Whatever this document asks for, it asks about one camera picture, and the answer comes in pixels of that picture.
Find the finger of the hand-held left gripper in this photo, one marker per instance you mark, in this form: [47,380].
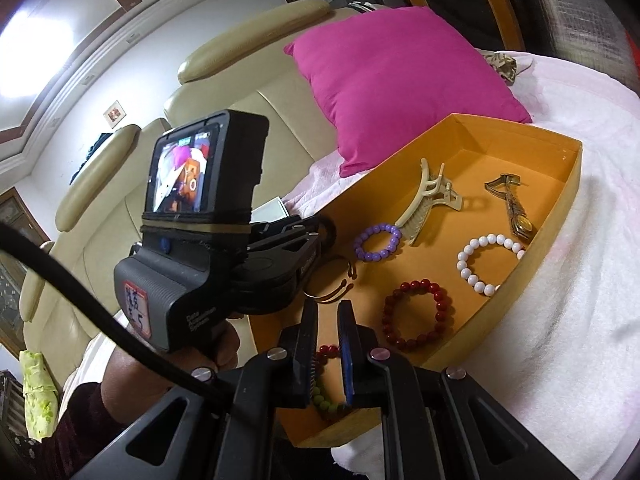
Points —
[285,230]

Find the beige leather sofa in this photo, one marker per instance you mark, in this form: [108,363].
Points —
[215,95]

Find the person's left forearm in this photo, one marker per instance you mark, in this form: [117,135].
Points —
[75,420]

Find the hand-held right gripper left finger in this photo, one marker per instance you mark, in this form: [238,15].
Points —
[312,345]

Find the metal band wristwatch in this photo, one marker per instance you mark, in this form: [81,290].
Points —
[515,210]

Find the beige hair claw clip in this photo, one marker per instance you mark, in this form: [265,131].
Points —
[417,215]

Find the pale pink towel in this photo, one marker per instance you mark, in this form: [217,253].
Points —
[575,310]

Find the wooden cabinet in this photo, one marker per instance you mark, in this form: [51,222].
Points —
[505,5]

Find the person's left hand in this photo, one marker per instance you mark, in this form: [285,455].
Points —
[130,375]

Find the magenta pillow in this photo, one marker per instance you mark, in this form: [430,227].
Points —
[390,85]

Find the dark garment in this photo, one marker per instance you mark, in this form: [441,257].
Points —
[95,155]

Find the thin metal bangle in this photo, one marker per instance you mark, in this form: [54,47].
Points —
[322,301]

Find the beige patterned cloth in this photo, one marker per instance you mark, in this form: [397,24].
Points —
[502,67]

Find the orange cardboard box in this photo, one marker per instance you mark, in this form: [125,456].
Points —
[500,150]

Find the green patterned cloth bundle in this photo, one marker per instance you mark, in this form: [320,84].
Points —
[37,395]

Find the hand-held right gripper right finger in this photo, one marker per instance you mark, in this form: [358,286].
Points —
[346,355]

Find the small wall picture frame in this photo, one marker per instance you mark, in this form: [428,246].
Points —
[113,113]

